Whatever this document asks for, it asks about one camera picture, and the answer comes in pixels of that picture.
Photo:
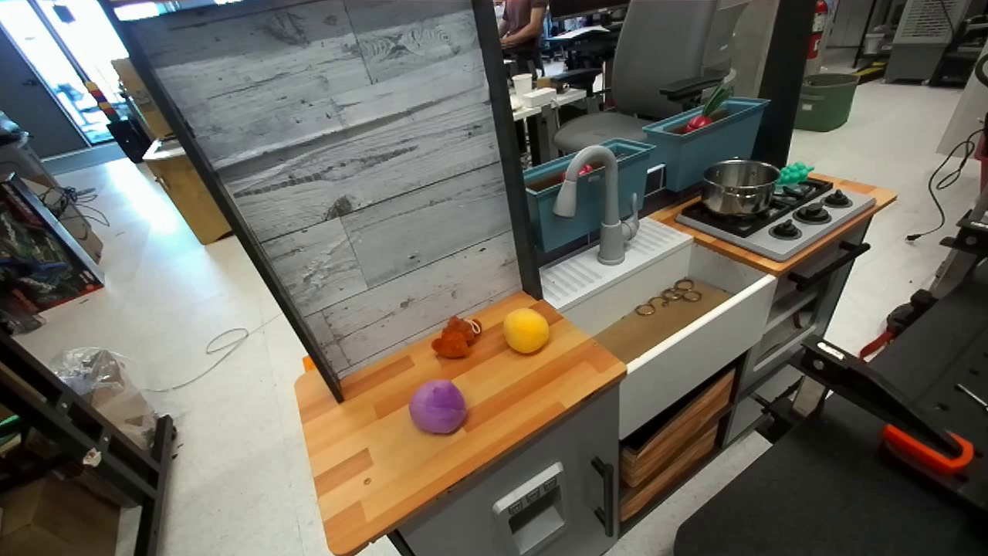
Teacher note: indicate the yellow round plushie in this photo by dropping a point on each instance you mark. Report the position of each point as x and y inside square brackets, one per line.
[525, 333]

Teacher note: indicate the metal ring puzzle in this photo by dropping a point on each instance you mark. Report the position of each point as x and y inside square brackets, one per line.
[677, 291]

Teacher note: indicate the orange crumpled plushie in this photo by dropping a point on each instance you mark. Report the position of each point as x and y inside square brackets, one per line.
[459, 337]

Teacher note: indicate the green toy on stove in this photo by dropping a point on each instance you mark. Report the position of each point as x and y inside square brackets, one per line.
[794, 174]

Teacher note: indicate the teal planter box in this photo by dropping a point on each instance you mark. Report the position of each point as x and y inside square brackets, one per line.
[565, 233]
[689, 153]

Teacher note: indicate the grey toy stovetop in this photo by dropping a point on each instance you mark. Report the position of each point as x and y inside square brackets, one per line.
[792, 224]

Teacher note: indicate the teal planter box left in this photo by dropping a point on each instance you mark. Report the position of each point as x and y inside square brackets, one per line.
[565, 233]

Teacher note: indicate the grey office chair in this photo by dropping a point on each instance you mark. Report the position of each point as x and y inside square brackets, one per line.
[668, 53]

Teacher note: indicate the white toy sink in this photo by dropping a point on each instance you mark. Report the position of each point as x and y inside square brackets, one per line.
[677, 347]

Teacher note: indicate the grey toy faucet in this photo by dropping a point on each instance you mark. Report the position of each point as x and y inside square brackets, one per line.
[612, 233]

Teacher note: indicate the teal planter box right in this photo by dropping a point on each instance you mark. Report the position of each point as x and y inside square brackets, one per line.
[689, 153]

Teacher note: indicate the grey wood backdrop panel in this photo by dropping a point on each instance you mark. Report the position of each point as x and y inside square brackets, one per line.
[362, 153]

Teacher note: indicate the purple round plushie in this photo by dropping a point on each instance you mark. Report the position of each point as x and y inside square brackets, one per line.
[440, 409]

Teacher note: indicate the stainless steel pot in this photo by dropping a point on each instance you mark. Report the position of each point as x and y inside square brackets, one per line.
[739, 188]

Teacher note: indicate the green trash bin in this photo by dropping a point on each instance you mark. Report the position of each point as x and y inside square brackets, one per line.
[825, 99]

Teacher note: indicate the toy kitchen cabinet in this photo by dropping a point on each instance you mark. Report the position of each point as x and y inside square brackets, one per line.
[534, 464]

